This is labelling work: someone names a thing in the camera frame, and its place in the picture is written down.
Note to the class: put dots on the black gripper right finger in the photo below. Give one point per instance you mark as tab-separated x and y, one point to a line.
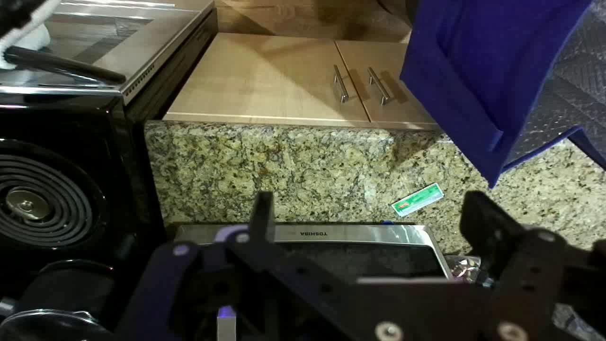
527	276

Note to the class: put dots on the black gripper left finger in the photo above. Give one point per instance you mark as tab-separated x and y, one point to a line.
239	289

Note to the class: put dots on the green sticker label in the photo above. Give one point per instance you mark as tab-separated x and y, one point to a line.
419	200

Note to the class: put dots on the wooden lower cabinet doors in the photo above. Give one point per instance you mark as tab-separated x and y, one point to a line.
278	81

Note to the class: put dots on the blue fabric tote bag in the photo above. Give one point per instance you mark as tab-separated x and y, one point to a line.
509	79

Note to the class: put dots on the black electric stove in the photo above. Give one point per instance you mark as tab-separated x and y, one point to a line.
78	85

